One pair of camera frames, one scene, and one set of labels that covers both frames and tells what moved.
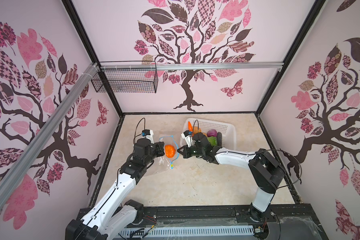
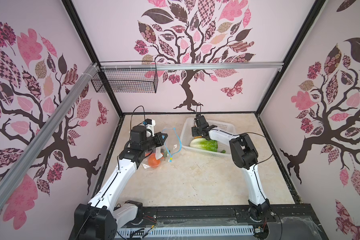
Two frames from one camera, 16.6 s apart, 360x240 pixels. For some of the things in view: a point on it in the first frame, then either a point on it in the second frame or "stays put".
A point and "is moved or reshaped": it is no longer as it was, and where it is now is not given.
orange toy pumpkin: [170, 151] is moved or reshaped
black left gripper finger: [159, 148] to [160, 138]
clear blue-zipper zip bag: [171, 155] is moved or reshaped
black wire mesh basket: [126, 80] stays put
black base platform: [291, 222] stays put
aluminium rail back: [212, 66] stays put
